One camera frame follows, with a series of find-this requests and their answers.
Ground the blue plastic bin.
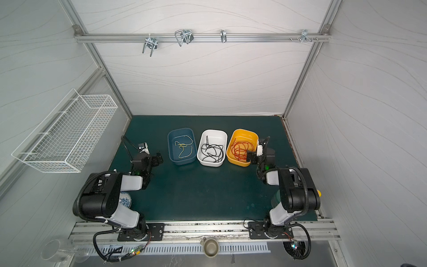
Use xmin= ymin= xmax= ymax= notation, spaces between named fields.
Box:
xmin=167 ymin=128 xmax=197 ymax=166

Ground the small metal cup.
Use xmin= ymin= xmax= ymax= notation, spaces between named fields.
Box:
xmin=200 ymin=238 xmax=220 ymax=258

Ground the clear glass cup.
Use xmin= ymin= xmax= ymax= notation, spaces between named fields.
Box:
xmin=41 ymin=239 xmax=90 ymax=263

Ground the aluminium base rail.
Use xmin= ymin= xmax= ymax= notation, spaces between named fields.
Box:
xmin=69 ymin=219 xmax=341 ymax=244

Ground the white plastic bin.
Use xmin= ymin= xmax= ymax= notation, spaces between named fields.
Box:
xmin=197 ymin=129 xmax=228 ymax=168

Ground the aluminium crossbar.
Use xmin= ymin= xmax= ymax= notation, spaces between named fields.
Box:
xmin=72 ymin=24 xmax=332 ymax=44

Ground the white wire basket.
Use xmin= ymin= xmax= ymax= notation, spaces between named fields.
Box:
xmin=11 ymin=89 xmax=118 ymax=174

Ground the blue white patterned plate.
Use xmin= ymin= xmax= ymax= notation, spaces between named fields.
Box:
xmin=119 ymin=191 xmax=132 ymax=209

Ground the black cable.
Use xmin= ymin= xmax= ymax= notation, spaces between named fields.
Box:
xmin=201 ymin=135 xmax=225 ymax=164

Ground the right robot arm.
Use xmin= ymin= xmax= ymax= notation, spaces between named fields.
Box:
xmin=246 ymin=138 xmax=321 ymax=231

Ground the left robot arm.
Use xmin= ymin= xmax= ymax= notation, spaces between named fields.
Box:
xmin=72 ymin=136 xmax=163 ymax=233

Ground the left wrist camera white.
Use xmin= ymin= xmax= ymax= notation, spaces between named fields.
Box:
xmin=138 ymin=142 xmax=150 ymax=155

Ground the yellow plastic bin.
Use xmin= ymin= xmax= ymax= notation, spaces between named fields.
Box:
xmin=226 ymin=129 xmax=259 ymax=167

